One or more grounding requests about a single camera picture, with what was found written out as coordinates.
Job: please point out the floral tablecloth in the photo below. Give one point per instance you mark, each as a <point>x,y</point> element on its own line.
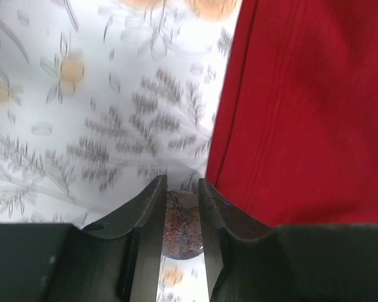
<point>98,97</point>

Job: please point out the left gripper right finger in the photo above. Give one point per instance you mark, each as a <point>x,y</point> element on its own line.
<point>246,260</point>

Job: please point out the red t-shirt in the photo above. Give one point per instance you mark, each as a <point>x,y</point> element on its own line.
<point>296,134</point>

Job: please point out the round patterned brooch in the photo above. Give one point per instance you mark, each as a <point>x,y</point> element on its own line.
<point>182,238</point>

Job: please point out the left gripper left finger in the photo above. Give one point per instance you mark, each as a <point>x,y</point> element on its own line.
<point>116,258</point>

